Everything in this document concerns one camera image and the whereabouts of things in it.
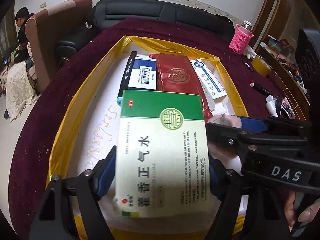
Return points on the blue white barcode box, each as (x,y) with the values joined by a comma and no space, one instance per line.
(143,74)

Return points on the person's right hand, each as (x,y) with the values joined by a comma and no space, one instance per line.
(306,216)

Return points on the brown armchair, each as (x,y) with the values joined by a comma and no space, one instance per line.
(45,28)

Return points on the green white medicine box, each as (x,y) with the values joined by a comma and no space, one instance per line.
(162,166)

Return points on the black leather sofa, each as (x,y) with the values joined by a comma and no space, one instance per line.
(107,13)

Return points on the wooden cabinet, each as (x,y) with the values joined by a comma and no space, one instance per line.
(272,20)

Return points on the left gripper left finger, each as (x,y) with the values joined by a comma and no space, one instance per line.
(55,219)

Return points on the black red-capped marker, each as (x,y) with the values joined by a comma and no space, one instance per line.
(263,91)

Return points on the white blue medicine box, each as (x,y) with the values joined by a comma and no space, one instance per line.
(208,79)

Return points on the black marker in tray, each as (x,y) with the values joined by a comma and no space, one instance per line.
(126,76)

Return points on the yellow taped white tray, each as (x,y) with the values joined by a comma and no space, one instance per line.
(89,130)

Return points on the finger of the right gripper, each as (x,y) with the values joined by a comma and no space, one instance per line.
(224,140)
(252,125)

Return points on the pink knitted sleeve bottle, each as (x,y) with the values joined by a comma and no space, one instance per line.
(242,36)

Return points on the yellow tape roll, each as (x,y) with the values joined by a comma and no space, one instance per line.
(261,66)

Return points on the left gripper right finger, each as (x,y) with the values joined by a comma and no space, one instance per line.
(265,217)

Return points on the seated person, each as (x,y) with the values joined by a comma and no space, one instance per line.
(17,82)

